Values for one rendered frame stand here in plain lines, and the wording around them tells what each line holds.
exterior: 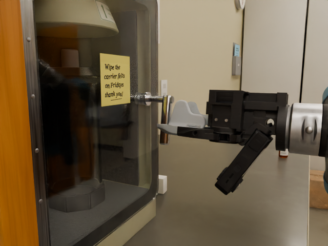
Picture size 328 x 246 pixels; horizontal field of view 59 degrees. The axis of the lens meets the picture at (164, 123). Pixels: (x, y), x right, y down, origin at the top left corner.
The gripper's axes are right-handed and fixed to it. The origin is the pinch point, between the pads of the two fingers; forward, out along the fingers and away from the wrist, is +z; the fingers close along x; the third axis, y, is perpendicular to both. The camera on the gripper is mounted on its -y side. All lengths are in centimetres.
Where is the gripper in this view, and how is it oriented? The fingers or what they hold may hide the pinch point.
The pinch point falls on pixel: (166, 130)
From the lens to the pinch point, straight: 52.1
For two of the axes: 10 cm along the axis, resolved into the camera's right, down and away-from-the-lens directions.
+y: 0.6, -10.0, -0.4
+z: -8.9, -0.8, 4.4
